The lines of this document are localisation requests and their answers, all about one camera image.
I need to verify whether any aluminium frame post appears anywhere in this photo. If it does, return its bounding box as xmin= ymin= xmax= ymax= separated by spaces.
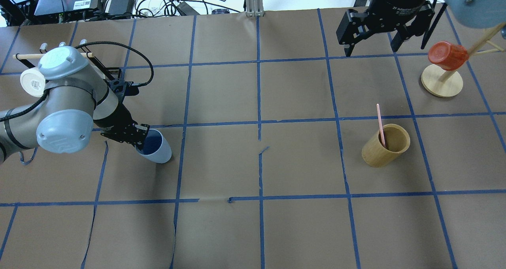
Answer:
xmin=245 ymin=0 xmax=264 ymax=17

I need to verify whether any light blue plastic cup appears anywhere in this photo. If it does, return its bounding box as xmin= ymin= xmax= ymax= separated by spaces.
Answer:
xmin=134 ymin=129 xmax=172 ymax=164

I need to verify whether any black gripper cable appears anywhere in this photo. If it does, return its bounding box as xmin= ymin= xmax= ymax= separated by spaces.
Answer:
xmin=65 ymin=41 xmax=155 ymax=88

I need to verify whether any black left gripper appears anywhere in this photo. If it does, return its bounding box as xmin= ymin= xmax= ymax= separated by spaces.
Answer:
xmin=94 ymin=103 xmax=150 ymax=150

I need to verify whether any bamboo cylinder holder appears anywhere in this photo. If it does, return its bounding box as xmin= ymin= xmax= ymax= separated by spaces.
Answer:
xmin=361 ymin=124 xmax=411 ymax=168

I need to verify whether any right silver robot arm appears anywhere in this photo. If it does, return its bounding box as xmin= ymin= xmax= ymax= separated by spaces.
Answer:
xmin=336 ymin=0 xmax=505 ymax=57

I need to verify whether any white mug far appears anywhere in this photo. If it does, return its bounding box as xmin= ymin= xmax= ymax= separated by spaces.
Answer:
xmin=20 ymin=67 xmax=48 ymax=98

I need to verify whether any wooden cup tree stand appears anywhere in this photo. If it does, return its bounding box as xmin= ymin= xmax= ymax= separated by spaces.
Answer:
xmin=420 ymin=23 xmax=505 ymax=98

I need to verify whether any black power brick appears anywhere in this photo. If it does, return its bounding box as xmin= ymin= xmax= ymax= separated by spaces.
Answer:
xmin=107 ymin=0 xmax=134 ymax=15

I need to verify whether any orange cup on stand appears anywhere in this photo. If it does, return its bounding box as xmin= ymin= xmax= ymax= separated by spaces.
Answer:
xmin=428 ymin=41 xmax=469 ymax=71

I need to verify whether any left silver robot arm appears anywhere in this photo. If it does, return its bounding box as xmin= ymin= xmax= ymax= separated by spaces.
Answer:
xmin=0 ymin=46 xmax=150 ymax=162

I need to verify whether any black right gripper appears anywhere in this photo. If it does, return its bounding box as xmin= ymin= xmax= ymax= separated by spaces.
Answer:
xmin=336 ymin=0 xmax=435 ymax=57

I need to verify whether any black wire mug rack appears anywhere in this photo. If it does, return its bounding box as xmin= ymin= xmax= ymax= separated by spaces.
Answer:
xmin=36 ymin=45 xmax=120 ymax=86

